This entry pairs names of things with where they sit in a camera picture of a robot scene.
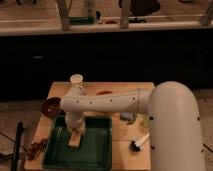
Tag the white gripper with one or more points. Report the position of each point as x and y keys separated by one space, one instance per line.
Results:
x=75 y=122

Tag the wooden block eraser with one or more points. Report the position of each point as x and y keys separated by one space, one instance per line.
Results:
x=75 y=139

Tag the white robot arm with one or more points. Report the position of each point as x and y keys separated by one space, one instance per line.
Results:
x=176 y=142

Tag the green plastic tray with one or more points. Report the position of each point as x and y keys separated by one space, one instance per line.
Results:
x=93 y=154

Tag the dark brown round bowl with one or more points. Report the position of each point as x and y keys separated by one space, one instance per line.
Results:
x=51 y=107

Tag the red sauce dish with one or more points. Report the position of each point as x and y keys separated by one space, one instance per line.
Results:
x=104 y=92

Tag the white paper cup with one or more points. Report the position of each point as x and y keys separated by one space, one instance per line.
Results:
x=76 y=80

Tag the dried red chili bunch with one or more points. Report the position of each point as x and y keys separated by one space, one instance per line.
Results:
x=36 y=148

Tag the grey cloth piece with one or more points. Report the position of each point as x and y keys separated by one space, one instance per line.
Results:
x=126 y=116

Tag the black pole stand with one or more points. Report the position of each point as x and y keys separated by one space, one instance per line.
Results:
x=17 y=145

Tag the green leafy vegetable piece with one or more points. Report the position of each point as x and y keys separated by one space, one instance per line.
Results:
x=145 y=121

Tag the white handled black brush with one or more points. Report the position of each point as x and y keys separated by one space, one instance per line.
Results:
x=135 y=145

